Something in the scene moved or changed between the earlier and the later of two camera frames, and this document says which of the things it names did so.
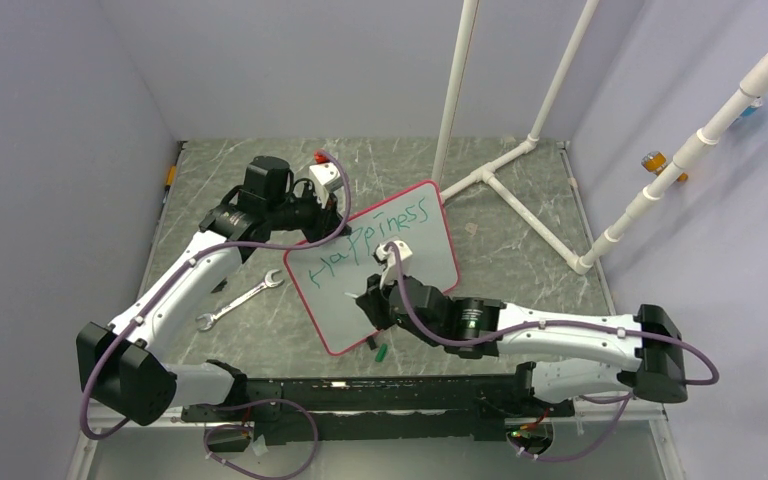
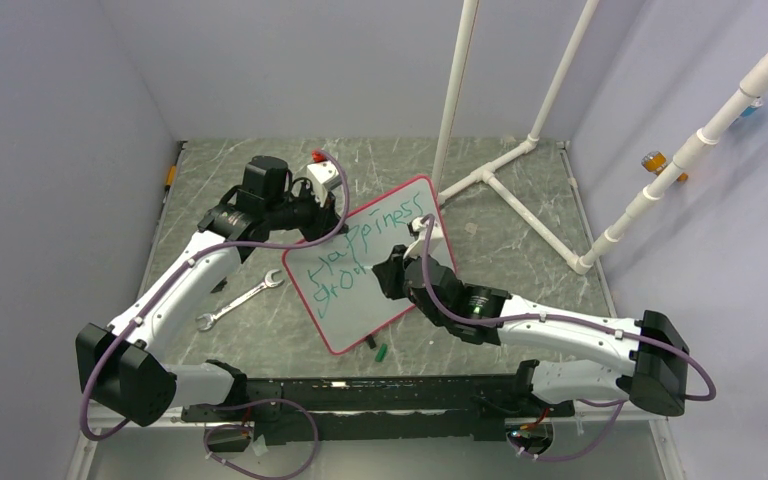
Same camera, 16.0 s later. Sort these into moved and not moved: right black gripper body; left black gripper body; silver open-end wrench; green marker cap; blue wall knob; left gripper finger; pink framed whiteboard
Moved: right black gripper body
Not moved: green marker cap; left black gripper body; left gripper finger; pink framed whiteboard; blue wall knob; silver open-end wrench
